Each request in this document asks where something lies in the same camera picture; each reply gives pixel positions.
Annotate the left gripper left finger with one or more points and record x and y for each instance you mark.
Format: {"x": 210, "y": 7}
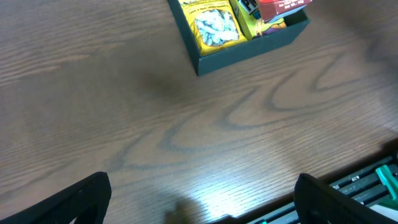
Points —
{"x": 83, "y": 202}

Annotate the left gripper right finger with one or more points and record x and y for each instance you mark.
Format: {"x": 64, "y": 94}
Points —
{"x": 317, "y": 202}

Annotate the red Hello Panda box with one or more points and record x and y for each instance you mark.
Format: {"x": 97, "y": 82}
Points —
{"x": 273, "y": 10}

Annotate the black gift box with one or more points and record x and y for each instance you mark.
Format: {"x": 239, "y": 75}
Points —
{"x": 203, "y": 65}

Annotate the green Pretz snack box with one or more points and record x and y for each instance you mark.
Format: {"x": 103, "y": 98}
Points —
{"x": 250, "y": 21}

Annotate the yellow seed snack bag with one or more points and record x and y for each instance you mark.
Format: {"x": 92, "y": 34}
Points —
{"x": 213, "y": 24}

